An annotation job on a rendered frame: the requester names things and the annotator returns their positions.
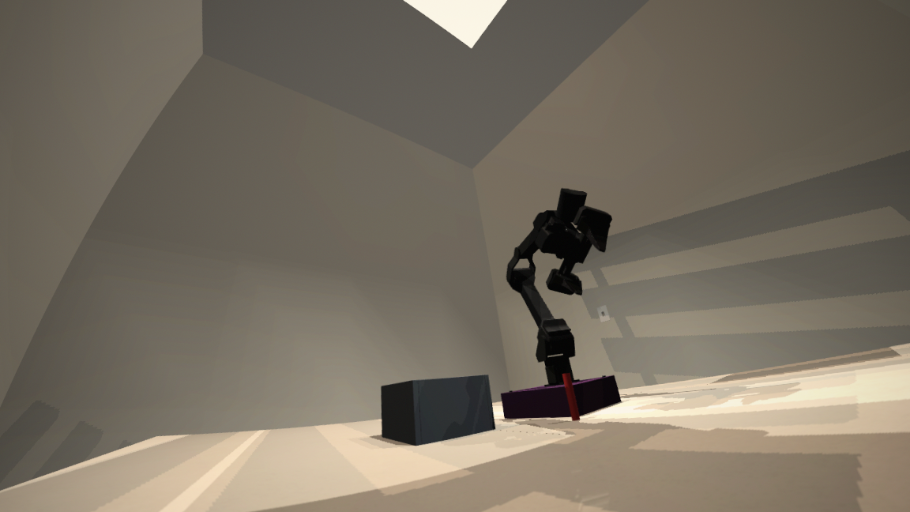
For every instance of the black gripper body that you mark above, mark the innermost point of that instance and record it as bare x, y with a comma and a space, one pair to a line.
575, 250

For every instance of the dark red peg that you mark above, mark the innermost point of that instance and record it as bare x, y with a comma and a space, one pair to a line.
571, 397

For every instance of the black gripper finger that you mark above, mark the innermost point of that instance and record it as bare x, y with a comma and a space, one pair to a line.
567, 283
595, 230

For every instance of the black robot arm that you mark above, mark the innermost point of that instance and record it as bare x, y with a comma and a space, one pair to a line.
548, 234

